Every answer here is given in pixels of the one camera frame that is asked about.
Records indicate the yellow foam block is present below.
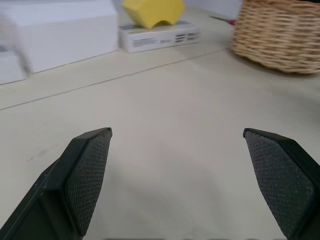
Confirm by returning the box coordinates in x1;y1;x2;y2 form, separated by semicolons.
121;0;186;30

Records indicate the red handled tool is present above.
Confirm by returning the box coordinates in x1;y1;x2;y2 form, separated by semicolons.
209;15;238;26

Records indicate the small white box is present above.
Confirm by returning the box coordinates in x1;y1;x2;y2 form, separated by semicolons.
0;47;28;85

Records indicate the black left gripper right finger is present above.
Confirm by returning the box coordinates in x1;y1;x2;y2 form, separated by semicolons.
242;127;320;240

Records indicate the large white box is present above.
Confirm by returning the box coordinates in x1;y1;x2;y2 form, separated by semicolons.
0;0;120;74

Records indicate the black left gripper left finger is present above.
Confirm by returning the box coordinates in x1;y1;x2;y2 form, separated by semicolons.
0;127;113;240

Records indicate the flat white printed box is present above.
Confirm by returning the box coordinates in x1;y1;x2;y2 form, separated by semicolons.
117;19;202;54

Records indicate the wicker basket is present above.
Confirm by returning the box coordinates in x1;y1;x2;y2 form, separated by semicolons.
230;0;320;75

